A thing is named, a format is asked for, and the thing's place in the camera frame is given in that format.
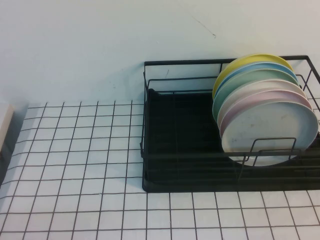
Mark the white plate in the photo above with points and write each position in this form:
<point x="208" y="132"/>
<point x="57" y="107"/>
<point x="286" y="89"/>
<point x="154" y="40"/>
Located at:
<point x="270" y="125"/>

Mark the green plate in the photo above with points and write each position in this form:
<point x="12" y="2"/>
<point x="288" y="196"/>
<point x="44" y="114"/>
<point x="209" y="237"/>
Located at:
<point x="250" y="80"/>

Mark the yellow plate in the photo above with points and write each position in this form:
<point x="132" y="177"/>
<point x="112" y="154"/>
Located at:
<point x="240" y="62"/>

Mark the beige plate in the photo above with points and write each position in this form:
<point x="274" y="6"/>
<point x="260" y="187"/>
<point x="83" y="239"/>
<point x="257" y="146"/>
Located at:
<point x="262" y="86"/>

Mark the pink plate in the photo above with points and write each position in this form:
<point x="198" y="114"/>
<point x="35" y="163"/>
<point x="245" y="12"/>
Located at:
<point x="271" y="96"/>

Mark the blue plate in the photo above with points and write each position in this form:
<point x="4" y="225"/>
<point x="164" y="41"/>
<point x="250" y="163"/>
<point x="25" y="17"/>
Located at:
<point x="272" y="66"/>

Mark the white grid-pattern table cover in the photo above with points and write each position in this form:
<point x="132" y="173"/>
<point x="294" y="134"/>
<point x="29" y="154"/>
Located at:
<point x="75" y="150"/>

